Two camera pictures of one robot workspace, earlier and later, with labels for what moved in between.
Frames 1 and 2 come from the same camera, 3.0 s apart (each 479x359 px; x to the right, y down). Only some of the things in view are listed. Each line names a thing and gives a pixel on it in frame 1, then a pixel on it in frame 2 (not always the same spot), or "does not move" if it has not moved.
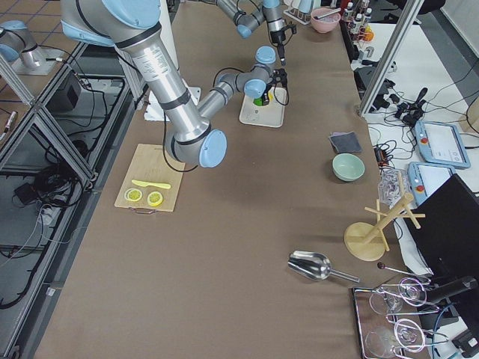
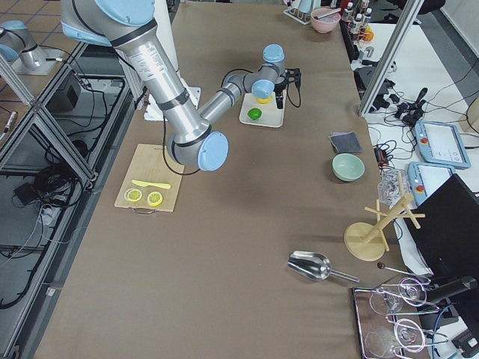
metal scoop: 315,265 does not move
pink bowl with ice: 325,24 does not move
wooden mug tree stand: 367,241 does not move
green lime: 259,102 → 254,114
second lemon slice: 133,194 does not move
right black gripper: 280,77 → 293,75
